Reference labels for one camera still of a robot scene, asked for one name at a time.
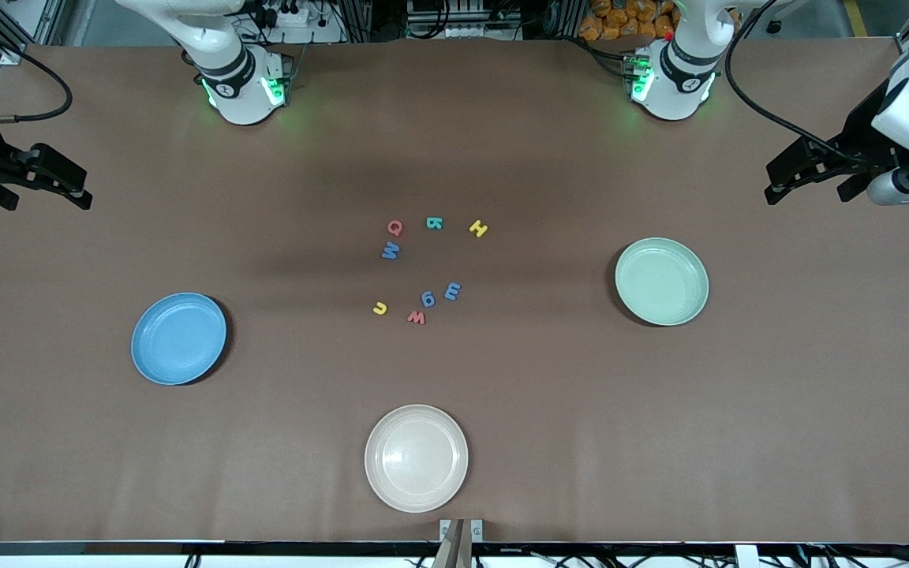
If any orange packets pile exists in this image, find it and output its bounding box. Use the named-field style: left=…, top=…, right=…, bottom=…
left=578, top=0, right=676, bottom=42

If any beige plate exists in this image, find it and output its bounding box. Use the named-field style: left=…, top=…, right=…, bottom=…
left=365, top=405, right=469, bottom=514

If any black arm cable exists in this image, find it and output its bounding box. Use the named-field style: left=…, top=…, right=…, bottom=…
left=725, top=0, right=873, bottom=166
left=0, top=8, right=74, bottom=125

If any green plate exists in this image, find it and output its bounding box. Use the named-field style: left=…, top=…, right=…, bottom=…
left=615, top=237, right=710, bottom=327

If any blue plate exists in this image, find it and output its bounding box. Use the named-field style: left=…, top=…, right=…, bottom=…
left=131, top=293, right=228, bottom=387

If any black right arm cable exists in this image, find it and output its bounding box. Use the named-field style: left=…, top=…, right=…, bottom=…
left=0, top=8, right=74, bottom=125

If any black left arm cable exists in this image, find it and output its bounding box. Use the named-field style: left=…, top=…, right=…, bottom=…
left=725, top=0, right=873, bottom=166

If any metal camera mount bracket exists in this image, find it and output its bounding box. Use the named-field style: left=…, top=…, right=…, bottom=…
left=432, top=518, right=484, bottom=568

